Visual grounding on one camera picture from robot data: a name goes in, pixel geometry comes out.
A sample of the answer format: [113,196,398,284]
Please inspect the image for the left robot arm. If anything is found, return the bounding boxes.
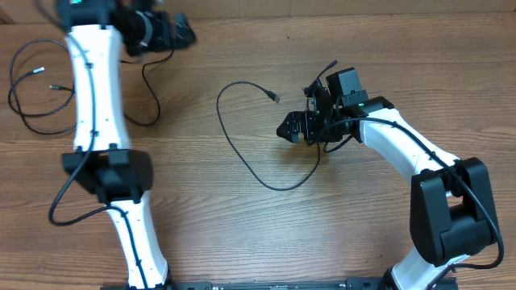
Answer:
[56,1,196,289]

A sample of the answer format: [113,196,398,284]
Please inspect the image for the black usb cables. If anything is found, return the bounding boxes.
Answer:
[215,59,339,192]

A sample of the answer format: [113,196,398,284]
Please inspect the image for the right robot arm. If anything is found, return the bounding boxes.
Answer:
[277,68,505,289]

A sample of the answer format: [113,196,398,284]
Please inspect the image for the separated black usb cable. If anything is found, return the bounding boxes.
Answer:
[7,39,77,135]

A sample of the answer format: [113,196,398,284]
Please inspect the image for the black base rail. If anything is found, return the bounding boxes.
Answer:
[100,276,456,290]

